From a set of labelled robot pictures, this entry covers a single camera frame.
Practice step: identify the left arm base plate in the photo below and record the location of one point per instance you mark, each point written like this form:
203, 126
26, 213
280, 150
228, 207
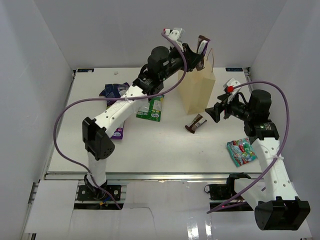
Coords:
84, 194

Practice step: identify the aluminium front rail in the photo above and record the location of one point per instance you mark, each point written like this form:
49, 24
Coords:
144, 176

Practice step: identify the colourful red green candy bag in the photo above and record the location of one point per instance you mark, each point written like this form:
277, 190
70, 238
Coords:
241, 151

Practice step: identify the blue table label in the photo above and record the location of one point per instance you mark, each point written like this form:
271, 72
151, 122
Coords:
85, 70
234, 69

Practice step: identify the left blue table label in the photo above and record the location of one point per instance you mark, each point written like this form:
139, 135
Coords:
85, 70

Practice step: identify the brown chocolate bar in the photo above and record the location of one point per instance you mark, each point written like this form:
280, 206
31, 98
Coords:
196, 122
202, 45

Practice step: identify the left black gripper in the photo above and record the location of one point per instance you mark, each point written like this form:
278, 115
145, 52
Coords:
190, 58

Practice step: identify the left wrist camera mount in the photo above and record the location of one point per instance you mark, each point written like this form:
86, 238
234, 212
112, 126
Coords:
175, 35

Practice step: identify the flat purple candy bag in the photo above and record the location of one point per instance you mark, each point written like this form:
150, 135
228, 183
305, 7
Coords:
119, 132

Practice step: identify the right blue table label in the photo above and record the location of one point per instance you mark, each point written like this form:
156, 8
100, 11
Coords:
234, 69

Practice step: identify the crumpled dark purple snack bag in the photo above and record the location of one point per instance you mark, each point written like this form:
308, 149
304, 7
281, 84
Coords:
114, 90

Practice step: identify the brown paper bag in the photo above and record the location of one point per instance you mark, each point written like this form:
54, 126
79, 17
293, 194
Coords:
197, 86

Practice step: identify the green Fox's candy bag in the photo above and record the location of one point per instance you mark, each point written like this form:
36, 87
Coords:
152, 110

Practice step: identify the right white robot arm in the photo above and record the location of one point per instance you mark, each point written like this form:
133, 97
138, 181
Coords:
278, 207

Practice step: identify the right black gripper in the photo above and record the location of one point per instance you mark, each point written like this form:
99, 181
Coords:
215, 111

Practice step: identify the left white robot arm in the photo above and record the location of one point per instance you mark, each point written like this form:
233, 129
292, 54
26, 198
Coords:
162, 63

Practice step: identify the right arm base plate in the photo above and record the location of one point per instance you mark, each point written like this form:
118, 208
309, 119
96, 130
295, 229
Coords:
219, 193

